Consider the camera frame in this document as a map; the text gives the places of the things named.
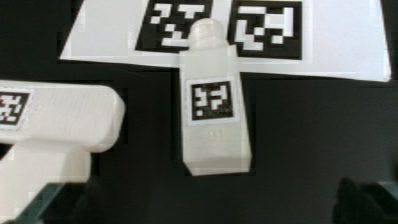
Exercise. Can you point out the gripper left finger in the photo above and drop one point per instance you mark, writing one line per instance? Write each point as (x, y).
(64, 205)

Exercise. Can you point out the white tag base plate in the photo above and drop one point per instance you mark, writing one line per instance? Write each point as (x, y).
(293, 37)

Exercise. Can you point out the white chair back frame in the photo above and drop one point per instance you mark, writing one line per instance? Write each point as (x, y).
(60, 122)

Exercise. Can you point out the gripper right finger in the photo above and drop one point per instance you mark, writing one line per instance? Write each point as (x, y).
(366, 204)

